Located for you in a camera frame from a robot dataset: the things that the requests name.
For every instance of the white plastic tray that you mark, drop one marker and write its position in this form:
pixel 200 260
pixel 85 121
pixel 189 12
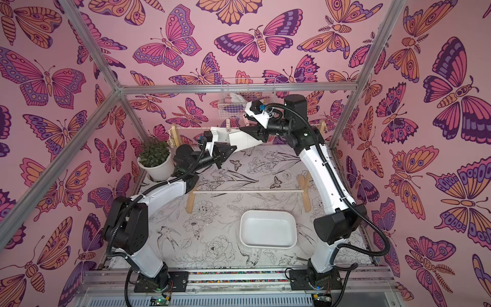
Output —
pixel 268 229

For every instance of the wooden hanging rack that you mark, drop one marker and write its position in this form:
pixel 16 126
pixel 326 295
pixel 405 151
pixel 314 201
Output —
pixel 267 168

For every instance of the white wire basket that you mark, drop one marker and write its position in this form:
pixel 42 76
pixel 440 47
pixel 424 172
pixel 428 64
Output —
pixel 234 103

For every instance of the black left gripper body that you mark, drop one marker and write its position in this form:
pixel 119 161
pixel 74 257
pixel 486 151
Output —
pixel 205 164

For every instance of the potted green plant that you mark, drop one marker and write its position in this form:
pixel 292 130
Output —
pixel 155 158

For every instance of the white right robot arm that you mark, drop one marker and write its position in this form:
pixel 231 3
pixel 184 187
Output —
pixel 342 215

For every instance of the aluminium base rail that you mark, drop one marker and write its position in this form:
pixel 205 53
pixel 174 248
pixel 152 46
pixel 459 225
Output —
pixel 266 286

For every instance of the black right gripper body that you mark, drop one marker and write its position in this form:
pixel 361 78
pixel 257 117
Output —
pixel 259 130

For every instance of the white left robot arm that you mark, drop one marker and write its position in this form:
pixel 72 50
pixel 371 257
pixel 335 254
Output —
pixel 127 227

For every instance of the aluminium frame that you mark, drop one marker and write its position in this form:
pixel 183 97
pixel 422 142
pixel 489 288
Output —
pixel 119 94

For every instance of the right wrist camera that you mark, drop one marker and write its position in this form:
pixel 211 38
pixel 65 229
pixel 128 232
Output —
pixel 255 112

